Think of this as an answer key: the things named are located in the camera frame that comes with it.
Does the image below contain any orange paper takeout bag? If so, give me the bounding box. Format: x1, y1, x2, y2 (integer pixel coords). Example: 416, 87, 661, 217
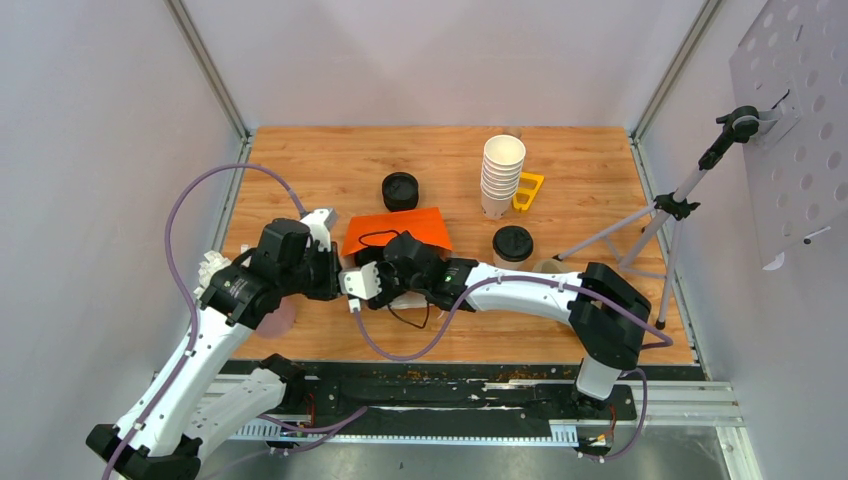
340, 206, 456, 331

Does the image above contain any black plastic cup lid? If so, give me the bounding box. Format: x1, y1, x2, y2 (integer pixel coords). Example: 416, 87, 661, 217
492, 225, 534, 262

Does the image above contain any white paper coffee cup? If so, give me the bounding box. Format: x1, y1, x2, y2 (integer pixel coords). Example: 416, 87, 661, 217
493, 254, 527, 271

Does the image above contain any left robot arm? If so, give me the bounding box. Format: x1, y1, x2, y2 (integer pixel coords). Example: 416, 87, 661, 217
86, 209, 341, 479

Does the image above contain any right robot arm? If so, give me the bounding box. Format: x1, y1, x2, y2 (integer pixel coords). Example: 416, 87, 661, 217
338, 232, 653, 418

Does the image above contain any pink cup with packets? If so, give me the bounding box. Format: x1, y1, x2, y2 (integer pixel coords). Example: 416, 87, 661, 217
193, 249, 297, 339

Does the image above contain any stack of black lids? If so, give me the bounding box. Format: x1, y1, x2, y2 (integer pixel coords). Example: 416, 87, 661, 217
381, 172, 419, 212

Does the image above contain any stack of white paper cups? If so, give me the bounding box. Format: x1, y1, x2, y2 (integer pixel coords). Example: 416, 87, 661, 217
480, 134, 526, 220

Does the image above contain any yellow plastic holder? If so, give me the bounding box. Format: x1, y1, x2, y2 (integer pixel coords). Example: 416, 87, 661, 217
512, 172, 545, 213

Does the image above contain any brown pulp cup carrier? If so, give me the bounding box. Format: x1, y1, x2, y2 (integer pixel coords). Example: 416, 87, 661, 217
532, 258, 581, 275

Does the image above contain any grey tripod stand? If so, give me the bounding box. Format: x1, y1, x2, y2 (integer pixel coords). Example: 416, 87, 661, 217
553, 105, 782, 330

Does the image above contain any white perforated panel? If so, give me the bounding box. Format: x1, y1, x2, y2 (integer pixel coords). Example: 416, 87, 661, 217
729, 0, 847, 269

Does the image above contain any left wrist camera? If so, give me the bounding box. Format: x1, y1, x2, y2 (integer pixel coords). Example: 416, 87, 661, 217
300, 207, 338, 252

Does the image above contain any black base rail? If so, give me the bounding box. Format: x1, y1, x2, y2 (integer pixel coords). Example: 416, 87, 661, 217
267, 361, 743, 445

